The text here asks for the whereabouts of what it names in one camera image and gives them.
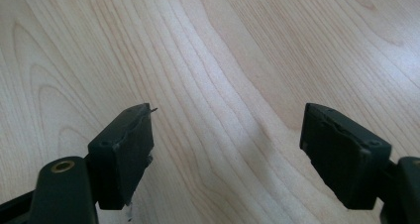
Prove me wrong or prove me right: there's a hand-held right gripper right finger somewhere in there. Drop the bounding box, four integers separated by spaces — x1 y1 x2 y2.
299 102 420 224

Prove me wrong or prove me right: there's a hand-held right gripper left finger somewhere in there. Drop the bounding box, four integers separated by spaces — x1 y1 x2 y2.
28 102 158 224

